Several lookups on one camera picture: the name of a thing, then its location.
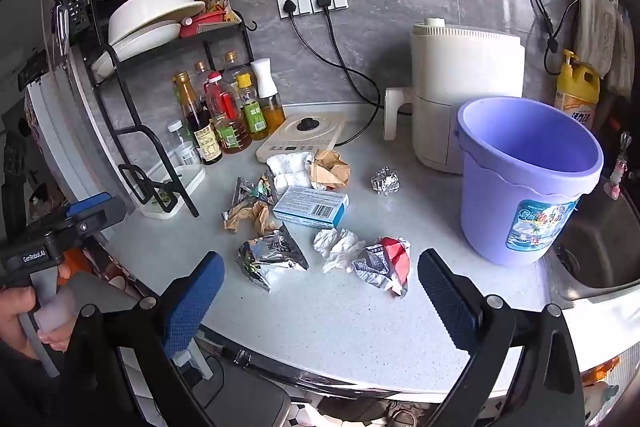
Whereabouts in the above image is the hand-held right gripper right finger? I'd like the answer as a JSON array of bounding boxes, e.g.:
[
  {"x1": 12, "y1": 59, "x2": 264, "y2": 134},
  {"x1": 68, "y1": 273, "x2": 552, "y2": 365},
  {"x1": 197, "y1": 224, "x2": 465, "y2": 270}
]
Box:
[{"x1": 417, "y1": 248, "x2": 586, "y2": 427}]

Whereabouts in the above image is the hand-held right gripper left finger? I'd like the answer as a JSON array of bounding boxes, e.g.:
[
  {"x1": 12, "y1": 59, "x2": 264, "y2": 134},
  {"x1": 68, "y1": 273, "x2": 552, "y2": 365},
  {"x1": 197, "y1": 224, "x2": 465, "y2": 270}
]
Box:
[{"x1": 65, "y1": 251, "x2": 226, "y2": 427}]

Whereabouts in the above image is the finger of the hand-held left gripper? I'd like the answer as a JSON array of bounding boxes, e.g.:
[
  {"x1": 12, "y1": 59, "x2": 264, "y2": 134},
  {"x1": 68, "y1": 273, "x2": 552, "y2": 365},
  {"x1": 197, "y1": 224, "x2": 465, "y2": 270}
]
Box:
[{"x1": 66, "y1": 192, "x2": 127, "y2": 240}]

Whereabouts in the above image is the red and white wrapper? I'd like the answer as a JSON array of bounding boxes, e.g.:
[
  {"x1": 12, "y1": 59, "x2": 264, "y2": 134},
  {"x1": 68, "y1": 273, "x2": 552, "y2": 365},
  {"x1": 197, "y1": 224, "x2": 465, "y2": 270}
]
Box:
[{"x1": 351, "y1": 236, "x2": 412, "y2": 299}]

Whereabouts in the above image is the large silver snack wrapper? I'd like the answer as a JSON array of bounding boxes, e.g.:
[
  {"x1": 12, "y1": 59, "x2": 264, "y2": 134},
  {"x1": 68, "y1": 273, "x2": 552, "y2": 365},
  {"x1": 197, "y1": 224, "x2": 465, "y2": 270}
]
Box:
[{"x1": 236, "y1": 223, "x2": 311, "y2": 292}]

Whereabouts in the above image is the brown paper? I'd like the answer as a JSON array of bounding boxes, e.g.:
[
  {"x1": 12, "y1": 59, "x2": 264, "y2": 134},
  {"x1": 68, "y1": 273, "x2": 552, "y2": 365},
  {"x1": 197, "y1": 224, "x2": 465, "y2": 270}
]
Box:
[
  {"x1": 310, "y1": 148, "x2": 352, "y2": 192},
  {"x1": 223, "y1": 199, "x2": 281, "y2": 235}
]

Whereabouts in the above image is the purple plastic bucket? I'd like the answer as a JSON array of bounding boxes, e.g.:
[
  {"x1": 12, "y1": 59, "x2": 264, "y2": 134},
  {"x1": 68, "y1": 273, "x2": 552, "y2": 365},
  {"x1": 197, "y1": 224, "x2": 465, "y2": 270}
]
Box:
[{"x1": 456, "y1": 97, "x2": 605, "y2": 267}]

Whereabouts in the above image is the white tissue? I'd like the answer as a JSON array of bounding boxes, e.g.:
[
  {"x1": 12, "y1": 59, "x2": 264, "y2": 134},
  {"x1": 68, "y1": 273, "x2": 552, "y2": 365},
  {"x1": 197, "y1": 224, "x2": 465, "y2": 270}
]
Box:
[
  {"x1": 266, "y1": 152, "x2": 315, "y2": 195},
  {"x1": 312, "y1": 228, "x2": 367, "y2": 275}
]

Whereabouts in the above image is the small silver snack wrapper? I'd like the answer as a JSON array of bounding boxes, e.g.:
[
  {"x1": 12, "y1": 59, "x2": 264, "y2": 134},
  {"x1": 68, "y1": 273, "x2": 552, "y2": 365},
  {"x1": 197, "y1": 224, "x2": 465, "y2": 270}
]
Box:
[{"x1": 231, "y1": 172, "x2": 280, "y2": 215}]

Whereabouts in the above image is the foil ball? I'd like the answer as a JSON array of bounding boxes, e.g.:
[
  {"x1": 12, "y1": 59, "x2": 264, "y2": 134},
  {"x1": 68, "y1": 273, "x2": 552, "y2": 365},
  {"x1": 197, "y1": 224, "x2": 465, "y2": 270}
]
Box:
[{"x1": 370, "y1": 165, "x2": 402, "y2": 196}]

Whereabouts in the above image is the light blue cardboard box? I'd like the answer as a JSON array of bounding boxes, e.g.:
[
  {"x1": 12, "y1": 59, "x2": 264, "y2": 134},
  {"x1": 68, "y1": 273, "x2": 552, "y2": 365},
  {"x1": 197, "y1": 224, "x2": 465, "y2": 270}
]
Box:
[{"x1": 272, "y1": 186, "x2": 350, "y2": 229}]

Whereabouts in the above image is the person's left hand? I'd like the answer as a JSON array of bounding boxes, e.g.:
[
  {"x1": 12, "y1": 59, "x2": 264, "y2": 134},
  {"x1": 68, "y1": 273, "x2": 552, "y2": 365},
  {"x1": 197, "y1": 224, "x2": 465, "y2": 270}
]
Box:
[{"x1": 0, "y1": 285, "x2": 78, "y2": 358}]

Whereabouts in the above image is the black metal kitchen rack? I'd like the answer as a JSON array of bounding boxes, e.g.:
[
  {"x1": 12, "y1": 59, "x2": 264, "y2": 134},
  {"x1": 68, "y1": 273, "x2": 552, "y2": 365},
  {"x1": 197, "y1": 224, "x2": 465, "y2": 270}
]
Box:
[{"x1": 50, "y1": 0, "x2": 258, "y2": 219}]

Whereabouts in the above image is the white rack drip tray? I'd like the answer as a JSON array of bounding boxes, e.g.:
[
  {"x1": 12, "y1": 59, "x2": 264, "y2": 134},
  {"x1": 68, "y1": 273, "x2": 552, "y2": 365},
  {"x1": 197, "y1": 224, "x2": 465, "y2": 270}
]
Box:
[{"x1": 135, "y1": 162, "x2": 207, "y2": 221}]

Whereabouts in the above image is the small clear jar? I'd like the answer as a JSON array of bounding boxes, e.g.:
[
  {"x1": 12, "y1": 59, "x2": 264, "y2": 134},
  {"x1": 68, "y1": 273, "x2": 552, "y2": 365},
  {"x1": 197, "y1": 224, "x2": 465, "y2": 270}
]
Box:
[{"x1": 167, "y1": 119, "x2": 201, "y2": 166}]

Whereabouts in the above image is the grey chair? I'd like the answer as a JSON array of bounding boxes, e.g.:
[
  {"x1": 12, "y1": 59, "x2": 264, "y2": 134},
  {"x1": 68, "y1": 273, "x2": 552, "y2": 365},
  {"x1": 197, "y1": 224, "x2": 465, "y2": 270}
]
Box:
[{"x1": 190, "y1": 347, "x2": 291, "y2": 427}]

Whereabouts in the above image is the dark soy sauce bottle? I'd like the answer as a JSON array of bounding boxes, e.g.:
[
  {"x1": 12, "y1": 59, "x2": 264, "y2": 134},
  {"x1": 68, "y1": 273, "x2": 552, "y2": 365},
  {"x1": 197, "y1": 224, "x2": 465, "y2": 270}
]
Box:
[{"x1": 172, "y1": 72, "x2": 224, "y2": 166}]

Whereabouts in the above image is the red-capped oil bottle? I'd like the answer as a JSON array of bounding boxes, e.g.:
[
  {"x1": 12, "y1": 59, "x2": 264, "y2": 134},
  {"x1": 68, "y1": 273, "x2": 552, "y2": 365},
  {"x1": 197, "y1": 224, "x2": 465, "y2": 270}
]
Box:
[{"x1": 202, "y1": 72, "x2": 252, "y2": 154}]

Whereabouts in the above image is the steel sink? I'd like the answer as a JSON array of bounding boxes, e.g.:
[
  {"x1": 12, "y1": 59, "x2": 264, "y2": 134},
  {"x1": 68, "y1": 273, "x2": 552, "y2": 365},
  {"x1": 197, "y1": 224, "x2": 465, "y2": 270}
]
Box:
[{"x1": 545, "y1": 177, "x2": 640, "y2": 303}]

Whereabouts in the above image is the white plate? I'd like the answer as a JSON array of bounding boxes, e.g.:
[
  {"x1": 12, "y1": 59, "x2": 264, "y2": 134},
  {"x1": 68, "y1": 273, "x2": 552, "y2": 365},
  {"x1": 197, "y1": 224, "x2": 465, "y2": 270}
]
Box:
[{"x1": 92, "y1": 19, "x2": 183, "y2": 78}]

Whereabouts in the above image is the green-label yellow-capped bottle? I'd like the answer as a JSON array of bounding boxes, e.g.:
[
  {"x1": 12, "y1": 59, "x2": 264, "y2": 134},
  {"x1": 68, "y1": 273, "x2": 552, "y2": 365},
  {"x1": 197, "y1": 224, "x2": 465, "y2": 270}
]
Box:
[{"x1": 235, "y1": 73, "x2": 271, "y2": 141}]

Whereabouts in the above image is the black utensil holder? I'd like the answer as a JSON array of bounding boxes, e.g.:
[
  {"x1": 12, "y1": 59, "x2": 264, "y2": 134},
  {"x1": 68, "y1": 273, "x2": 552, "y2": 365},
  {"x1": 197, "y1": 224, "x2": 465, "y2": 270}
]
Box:
[{"x1": 57, "y1": 0, "x2": 98, "y2": 48}]

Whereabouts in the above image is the pink tap ornament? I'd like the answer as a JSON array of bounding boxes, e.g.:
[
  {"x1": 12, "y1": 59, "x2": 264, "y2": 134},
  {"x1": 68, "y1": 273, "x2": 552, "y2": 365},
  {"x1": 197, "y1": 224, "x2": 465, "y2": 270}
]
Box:
[{"x1": 602, "y1": 132, "x2": 633, "y2": 200}]

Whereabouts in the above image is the large white bowl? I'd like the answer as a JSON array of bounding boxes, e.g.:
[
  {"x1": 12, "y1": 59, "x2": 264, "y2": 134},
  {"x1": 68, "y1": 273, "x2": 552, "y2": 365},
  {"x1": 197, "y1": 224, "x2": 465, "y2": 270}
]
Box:
[{"x1": 107, "y1": 0, "x2": 207, "y2": 45}]

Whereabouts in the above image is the beige induction cooker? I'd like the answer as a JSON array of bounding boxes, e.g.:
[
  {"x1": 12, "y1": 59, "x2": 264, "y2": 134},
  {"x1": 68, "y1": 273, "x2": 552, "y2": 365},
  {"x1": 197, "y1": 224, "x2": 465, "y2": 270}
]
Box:
[{"x1": 255, "y1": 111, "x2": 349, "y2": 164}]

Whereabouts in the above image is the white-capped oil sprayer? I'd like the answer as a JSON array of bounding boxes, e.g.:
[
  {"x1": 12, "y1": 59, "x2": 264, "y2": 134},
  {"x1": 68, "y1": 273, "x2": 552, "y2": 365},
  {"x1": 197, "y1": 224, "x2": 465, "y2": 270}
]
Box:
[{"x1": 250, "y1": 58, "x2": 287, "y2": 135}]

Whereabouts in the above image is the red plastic container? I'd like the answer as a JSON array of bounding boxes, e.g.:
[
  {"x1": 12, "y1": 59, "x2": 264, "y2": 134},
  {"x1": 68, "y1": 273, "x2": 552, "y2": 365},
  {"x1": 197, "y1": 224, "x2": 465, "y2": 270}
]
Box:
[{"x1": 179, "y1": 11, "x2": 226, "y2": 38}]

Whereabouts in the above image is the white air fryer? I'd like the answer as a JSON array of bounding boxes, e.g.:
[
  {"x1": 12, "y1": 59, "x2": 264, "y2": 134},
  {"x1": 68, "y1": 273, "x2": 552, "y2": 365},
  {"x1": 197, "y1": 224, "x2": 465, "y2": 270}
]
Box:
[{"x1": 382, "y1": 18, "x2": 527, "y2": 175}]

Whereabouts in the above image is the yellow dish soap bottle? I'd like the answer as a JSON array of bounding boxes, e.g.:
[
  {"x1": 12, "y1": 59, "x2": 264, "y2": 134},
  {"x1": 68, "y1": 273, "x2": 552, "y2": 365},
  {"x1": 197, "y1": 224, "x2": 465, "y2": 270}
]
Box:
[{"x1": 554, "y1": 49, "x2": 601, "y2": 130}]

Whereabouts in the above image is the black plug with cable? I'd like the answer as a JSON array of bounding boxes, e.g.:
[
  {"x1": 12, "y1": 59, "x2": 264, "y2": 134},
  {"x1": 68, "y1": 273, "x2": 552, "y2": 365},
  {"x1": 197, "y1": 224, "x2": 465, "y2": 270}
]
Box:
[
  {"x1": 315, "y1": 0, "x2": 386, "y2": 110},
  {"x1": 282, "y1": 0, "x2": 383, "y2": 148}
]

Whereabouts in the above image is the hanging black cable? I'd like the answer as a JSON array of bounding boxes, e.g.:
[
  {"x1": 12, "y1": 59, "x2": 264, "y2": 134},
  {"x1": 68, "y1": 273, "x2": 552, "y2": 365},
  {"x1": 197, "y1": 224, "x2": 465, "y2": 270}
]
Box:
[{"x1": 529, "y1": 0, "x2": 583, "y2": 75}]

